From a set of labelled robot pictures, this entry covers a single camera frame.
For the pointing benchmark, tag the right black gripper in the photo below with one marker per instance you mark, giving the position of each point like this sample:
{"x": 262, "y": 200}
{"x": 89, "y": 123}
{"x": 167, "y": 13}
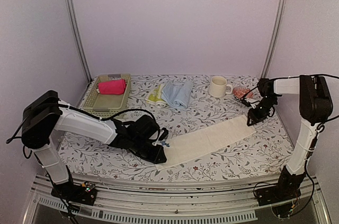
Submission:
{"x": 256, "y": 117}

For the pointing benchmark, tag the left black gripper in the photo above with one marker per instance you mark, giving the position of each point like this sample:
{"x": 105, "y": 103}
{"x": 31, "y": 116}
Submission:
{"x": 155, "y": 158}

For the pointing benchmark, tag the cream towel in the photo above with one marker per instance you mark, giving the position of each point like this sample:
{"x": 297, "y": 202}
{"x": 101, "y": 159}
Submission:
{"x": 199, "y": 143}

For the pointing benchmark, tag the pink towel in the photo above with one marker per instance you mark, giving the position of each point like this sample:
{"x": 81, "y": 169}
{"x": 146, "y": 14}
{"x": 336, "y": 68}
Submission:
{"x": 115, "y": 87}

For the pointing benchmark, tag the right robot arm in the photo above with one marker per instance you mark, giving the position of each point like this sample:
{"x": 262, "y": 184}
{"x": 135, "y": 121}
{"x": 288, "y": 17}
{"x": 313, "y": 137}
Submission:
{"x": 315, "y": 107}

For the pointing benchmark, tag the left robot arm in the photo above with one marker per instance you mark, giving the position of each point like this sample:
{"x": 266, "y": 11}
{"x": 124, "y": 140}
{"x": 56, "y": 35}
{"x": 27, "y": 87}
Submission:
{"x": 49, "y": 113}

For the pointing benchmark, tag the red patterned bowl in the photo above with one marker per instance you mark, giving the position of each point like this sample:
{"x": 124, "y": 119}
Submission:
{"x": 240, "y": 91}

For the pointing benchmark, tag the cream ceramic mug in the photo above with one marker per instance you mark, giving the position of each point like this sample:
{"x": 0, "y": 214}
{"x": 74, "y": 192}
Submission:
{"x": 219, "y": 87}

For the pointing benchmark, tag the green white towel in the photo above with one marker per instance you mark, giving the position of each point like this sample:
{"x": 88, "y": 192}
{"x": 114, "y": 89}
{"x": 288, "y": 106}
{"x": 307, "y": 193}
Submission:
{"x": 155, "y": 97}

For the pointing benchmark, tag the blue rolled towel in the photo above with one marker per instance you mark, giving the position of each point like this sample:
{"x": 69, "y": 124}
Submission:
{"x": 177, "y": 96}

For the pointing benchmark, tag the green plastic basket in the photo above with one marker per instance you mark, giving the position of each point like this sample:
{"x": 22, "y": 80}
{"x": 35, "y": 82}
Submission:
{"x": 105, "y": 105}

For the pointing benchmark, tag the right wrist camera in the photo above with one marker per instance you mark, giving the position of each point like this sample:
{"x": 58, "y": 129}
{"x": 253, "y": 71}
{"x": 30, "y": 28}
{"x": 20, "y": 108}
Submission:
{"x": 249, "y": 102}

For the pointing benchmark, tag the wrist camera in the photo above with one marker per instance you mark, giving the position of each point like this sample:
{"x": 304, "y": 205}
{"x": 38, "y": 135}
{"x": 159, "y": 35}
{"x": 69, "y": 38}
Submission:
{"x": 163, "y": 135}
{"x": 249, "y": 102}

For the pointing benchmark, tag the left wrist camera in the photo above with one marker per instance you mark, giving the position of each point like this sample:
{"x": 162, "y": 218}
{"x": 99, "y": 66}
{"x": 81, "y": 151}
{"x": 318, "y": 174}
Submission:
{"x": 163, "y": 135}

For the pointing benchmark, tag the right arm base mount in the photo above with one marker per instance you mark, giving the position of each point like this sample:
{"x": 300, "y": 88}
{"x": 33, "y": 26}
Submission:
{"x": 278, "y": 195}

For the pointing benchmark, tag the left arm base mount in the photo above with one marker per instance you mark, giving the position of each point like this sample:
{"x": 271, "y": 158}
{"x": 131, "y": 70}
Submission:
{"x": 74, "y": 193}

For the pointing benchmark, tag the right aluminium post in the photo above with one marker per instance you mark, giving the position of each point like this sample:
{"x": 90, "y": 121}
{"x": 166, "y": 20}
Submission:
{"x": 274, "y": 38}

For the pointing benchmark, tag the aluminium post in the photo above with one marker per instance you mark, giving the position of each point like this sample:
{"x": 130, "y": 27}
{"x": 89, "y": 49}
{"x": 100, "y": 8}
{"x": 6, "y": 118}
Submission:
{"x": 274, "y": 38}
{"x": 78, "y": 40}

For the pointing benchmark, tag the left aluminium post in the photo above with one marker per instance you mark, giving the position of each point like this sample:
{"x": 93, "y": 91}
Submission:
{"x": 78, "y": 40}

